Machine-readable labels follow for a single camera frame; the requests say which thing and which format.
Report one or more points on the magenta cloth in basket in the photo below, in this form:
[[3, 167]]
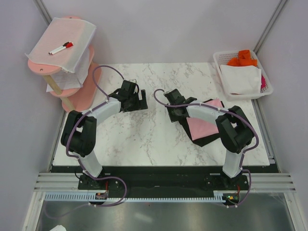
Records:
[[263, 82]]

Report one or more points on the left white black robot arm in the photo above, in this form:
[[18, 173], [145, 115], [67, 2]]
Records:
[[79, 133]]

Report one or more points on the white paper sheets on stand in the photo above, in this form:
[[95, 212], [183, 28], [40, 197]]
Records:
[[68, 80]]

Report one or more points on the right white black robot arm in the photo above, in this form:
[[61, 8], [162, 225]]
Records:
[[234, 129]]

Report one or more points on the white folded cloth in basket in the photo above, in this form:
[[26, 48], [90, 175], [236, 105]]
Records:
[[245, 80]]

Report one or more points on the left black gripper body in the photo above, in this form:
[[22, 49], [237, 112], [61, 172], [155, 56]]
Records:
[[135, 104]]

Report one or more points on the orange cloth in basket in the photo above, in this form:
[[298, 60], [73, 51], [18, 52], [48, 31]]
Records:
[[243, 59]]

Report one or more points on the white mesh cloth on stand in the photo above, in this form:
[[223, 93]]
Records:
[[60, 31]]

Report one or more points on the white plastic laundry basket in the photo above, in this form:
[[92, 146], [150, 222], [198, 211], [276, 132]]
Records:
[[222, 58]]

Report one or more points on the black capped white marker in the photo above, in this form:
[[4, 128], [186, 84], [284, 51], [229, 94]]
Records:
[[58, 48]]

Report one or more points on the black cloth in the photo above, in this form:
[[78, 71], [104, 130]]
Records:
[[202, 141]]

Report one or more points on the white slotted cable duct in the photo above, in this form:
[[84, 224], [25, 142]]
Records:
[[217, 197]]

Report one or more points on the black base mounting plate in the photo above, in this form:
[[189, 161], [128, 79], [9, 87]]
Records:
[[208, 178]]

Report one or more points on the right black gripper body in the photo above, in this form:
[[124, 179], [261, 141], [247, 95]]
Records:
[[173, 116]]

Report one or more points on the pink t shirt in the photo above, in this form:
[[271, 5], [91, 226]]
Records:
[[200, 129]]

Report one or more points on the red capped white marker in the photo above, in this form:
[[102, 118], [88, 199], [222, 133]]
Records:
[[70, 44]]

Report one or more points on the pink tiered wooden stand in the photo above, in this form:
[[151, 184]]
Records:
[[78, 99]]

